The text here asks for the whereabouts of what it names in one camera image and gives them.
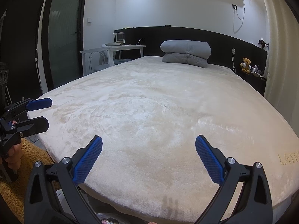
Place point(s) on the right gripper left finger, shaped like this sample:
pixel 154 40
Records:
pixel 41 202

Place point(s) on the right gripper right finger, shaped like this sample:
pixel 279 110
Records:
pixel 254 204

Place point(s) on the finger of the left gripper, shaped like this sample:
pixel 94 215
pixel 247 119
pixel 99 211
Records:
pixel 24 106
pixel 29 127

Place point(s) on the left bare hand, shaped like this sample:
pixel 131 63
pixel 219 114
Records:
pixel 14 157

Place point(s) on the white chair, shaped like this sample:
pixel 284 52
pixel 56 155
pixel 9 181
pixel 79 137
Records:
pixel 98 61

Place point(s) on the dark glass door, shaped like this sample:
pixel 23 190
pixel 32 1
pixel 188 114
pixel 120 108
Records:
pixel 62 41

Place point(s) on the white desk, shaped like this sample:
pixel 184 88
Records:
pixel 109 50

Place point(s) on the black nightstand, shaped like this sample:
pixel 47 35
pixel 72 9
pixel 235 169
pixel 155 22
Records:
pixel 258 83

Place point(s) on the cream curtain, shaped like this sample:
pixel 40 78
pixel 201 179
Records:
pixel 282 74

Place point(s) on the bed with beige blanket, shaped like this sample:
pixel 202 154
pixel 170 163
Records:
pixel 148 114

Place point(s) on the small white appliance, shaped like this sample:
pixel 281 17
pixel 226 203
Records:
pixel 119 37

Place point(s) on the teddy bear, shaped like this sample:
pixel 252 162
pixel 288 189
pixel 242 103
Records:
pixel 246 66

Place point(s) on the black headboard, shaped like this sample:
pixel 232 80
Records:
pixel 225 50

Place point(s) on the grey folded pillow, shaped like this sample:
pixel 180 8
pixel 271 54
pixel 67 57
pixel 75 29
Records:
pixel 194 53

